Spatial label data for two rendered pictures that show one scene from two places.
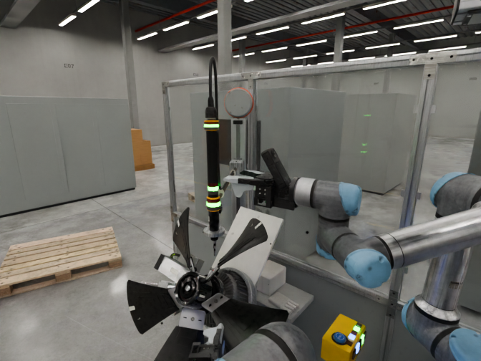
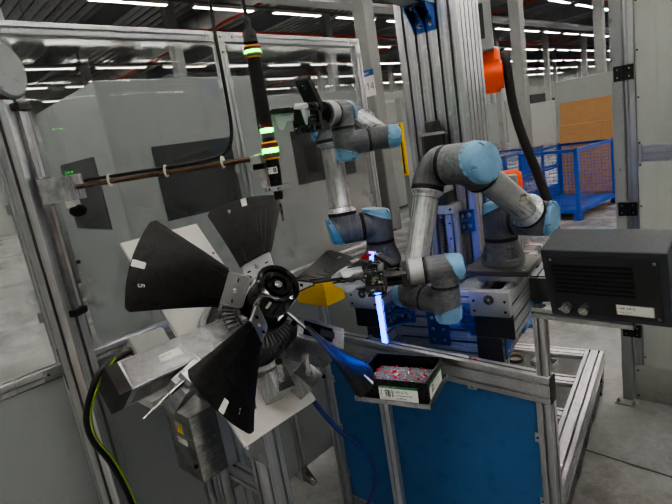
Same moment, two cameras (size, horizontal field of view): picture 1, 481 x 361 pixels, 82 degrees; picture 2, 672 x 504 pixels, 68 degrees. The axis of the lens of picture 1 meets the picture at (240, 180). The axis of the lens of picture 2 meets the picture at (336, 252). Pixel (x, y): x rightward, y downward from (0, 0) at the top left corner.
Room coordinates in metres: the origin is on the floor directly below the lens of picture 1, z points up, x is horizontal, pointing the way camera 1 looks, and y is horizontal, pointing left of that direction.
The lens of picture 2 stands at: (0.64, 1.43, 1.55)
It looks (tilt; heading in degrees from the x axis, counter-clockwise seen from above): 12 degrees down; 273
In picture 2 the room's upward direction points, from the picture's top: 9 degrees counter-clockwise
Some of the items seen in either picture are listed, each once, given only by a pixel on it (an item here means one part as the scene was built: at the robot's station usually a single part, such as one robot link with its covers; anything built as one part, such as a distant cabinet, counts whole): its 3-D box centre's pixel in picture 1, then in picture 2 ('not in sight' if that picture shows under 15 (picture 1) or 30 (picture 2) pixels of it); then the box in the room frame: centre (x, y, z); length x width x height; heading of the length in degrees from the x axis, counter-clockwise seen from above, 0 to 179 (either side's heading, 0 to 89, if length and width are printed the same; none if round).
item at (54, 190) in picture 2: (237, 167); (60, 189); (1.47, 0.02, 1.54); 0.10 x 0.07 x 0.09; 174
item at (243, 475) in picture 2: not in sight; (251, 479); (1.10, 0.04, 0.56); 0.19 x 0.04 x 0.04; 139
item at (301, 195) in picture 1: (305, 191); (326, 113); (0.70, -0.17, 1.64); 0.08 x 0.05 x 0.08; 149
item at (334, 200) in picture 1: (336, 198); (340, 113); (0.65, -0.24, 1.64); 0.11 x 0.08 x 0.09; 59
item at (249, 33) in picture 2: (212, 172); (263, 111); (0.85, 0.09, 1.66); 0.04 x 0.04 x 0.46
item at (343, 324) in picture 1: (343, 342); (319, 290); (0.83, -0.38, 1.02); 0.16 x 0.10 x 0.11; 139
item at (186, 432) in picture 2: not in sight; (196, 436); (1.25, 0.04, 0.73); 0.15 x 0.09 x 0.22; 139
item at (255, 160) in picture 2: (214, 218); (270, 172); (0.86, 0.09, 1.50); 0.09 x 0.07 x 0.10; 174
